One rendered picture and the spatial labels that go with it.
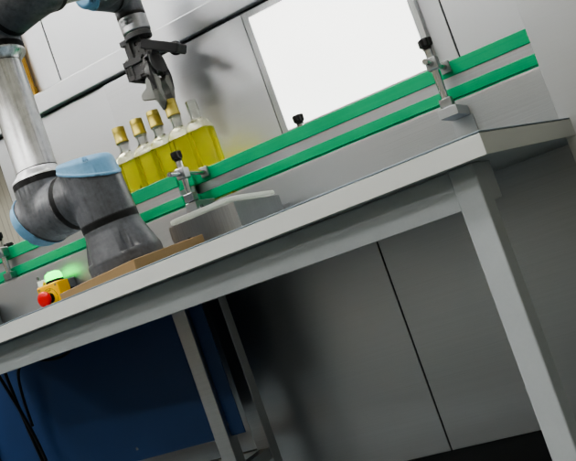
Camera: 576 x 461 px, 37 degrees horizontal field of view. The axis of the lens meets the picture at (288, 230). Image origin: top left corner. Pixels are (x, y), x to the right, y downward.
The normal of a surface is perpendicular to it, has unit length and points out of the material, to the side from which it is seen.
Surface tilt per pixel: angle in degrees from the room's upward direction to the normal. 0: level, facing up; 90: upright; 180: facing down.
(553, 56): 90
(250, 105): 90
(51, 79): 90
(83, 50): 90
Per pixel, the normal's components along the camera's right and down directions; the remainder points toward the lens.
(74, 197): -0.49, 0.21
